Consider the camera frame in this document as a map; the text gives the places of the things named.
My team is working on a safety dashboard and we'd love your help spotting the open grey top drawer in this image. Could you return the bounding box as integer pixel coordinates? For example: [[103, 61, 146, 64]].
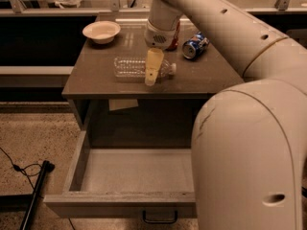
[[44, 131, 197, 219]]

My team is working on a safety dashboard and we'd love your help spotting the grey cabinet with counter top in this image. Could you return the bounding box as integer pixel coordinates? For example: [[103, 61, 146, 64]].
[[62, 12, 242, 149]]

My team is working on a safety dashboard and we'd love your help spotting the red cola can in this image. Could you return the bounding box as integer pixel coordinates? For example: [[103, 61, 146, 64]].
[[167, 22, 180, 51]]

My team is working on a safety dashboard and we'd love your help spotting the black drawer handle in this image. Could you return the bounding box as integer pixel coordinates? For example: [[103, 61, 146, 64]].
[[142, 210, 178, 224]]

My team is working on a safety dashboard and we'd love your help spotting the black floor cable left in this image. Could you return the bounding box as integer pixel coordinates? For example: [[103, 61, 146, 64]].
[[0, 147, 44, 199]]

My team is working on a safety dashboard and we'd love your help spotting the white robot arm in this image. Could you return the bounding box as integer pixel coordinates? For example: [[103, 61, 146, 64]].
[[148, 0, 307, 230]]

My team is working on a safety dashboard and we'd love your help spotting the paper label under counter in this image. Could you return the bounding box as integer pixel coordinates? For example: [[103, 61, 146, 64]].
[[108, 99, 138, 111]]

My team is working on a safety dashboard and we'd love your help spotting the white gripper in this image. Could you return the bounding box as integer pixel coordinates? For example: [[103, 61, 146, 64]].
[[144, 21, 176, 86]]

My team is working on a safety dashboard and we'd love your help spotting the metal railing frame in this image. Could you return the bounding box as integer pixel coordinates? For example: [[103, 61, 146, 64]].
[[0, 0, 307, 17]]

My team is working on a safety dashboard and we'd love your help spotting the black stand leg left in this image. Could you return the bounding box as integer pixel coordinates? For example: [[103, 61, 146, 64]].
[[19, 160, 55, 230]]

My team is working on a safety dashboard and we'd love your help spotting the blue pepsi can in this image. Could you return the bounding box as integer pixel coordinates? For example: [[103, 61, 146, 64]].
[[182, 32, 210, 59]]

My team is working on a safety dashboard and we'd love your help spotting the white ceramic bowl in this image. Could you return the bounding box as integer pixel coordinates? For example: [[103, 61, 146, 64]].
[[83, 21, 121, 44]]

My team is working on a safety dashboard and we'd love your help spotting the clear plastic water bottle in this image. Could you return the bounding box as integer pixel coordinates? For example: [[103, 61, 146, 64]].
[[114, 57, 177, 80]]

